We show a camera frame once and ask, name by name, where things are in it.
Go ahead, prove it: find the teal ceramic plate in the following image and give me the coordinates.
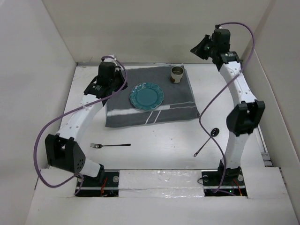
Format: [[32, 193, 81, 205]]
[[129, 82, 164, 111]]

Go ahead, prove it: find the grey striped cloth placemat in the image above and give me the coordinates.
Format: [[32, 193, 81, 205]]
[[105, 65, 200, 128]]

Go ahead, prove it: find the silver metal fork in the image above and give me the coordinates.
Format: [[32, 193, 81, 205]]
[[90, 143, 131, 149]]

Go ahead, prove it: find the dark metal spoon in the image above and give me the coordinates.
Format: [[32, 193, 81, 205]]
[[194, 127, 220, 157]]

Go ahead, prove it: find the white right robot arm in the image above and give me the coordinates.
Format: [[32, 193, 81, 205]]
[[191, 29, 265, 185]]

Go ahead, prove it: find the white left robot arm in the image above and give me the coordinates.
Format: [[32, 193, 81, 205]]
[[45, 62, 127, 186]]

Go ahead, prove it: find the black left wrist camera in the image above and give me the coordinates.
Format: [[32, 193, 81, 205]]
[[96, 61, 120, 87]]

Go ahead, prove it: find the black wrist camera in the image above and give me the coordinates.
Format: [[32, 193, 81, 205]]
[[96, 61, 120, 87], [212, 28, 231, 53]]

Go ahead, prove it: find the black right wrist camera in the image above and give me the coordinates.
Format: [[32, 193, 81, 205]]
[[212, 28, 231, 53]]

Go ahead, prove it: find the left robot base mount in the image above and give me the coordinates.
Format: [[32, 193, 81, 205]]
[[75, 170, 120, 197]]

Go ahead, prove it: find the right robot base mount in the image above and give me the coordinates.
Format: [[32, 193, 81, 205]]
[[197, 167, 248, 197]]

